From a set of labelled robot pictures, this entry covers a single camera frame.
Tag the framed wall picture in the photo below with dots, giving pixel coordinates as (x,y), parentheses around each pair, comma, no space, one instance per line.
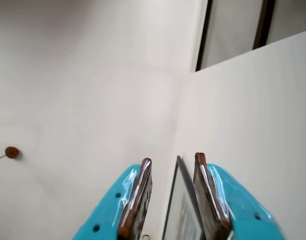
(183,212)

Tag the small white round fixture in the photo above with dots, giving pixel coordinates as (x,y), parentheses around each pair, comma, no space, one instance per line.
(145,236)

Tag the dark door frame post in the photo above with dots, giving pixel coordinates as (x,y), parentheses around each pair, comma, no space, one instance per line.
(204,37)
(263,25)

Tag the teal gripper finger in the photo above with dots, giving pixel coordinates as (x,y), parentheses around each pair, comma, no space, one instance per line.
(110,207)
(243,212)

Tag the brown round wall knob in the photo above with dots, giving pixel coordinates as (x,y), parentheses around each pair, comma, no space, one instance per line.
(11,152)

